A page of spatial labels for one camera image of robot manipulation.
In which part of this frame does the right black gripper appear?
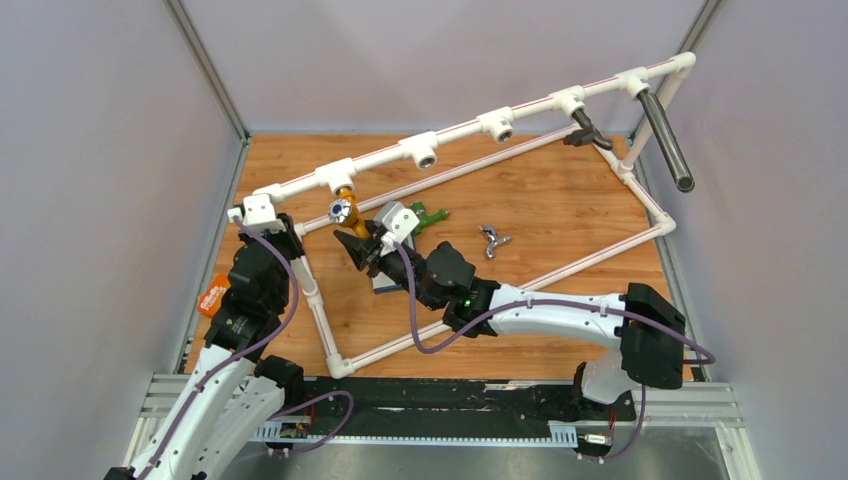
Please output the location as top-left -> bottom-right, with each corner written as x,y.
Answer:
338,216 -> 441,309

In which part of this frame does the black faucet on frame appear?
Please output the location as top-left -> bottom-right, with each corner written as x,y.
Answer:
563,107 -> 614,151

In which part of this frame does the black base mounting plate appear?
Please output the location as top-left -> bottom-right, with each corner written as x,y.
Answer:
284,377 -> 640,439

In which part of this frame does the green faucet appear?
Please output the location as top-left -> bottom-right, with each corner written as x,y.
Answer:
410,201 -> 450,236

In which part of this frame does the orange razor package box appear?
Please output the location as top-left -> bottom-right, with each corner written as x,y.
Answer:
196,274 -> 230,318

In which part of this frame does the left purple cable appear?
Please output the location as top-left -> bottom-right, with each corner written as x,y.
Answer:
132,215 -> 356,480

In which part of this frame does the blue razor package box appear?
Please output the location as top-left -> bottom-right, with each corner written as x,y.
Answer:
371,233 -> 416,294

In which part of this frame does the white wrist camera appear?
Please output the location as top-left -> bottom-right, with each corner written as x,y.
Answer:
226,194 -> 277,228
373,201 -> 420,256

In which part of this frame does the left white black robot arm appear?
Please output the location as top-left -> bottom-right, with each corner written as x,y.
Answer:
105,213 -> 306,479

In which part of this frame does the silver chrome faucet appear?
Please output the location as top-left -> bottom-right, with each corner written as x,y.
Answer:
479,225 -> 512,260

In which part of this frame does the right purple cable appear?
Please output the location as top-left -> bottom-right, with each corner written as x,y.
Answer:
394,243 -> 717,464

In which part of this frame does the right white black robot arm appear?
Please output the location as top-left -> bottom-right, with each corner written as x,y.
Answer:
334,231 -> 685,419

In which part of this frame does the yellow brass faucet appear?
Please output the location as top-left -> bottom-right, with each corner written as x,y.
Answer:
327,187 -> 370,239

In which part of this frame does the white PVC pipe frame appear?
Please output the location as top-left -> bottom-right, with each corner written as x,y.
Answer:
251,51 -> 698,380

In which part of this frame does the purple cable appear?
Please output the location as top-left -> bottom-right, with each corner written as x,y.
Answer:
132,215 -> 356,480
394,243 -> 717,464

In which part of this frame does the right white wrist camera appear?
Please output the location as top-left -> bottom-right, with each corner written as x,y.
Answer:
373,201 -> 420,256

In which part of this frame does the dark metal tube faucet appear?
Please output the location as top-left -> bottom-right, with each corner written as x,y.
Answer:
636,89 -> 695,193

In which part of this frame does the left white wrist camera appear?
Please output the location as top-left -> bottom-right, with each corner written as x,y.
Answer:
226,194 -> 277,228

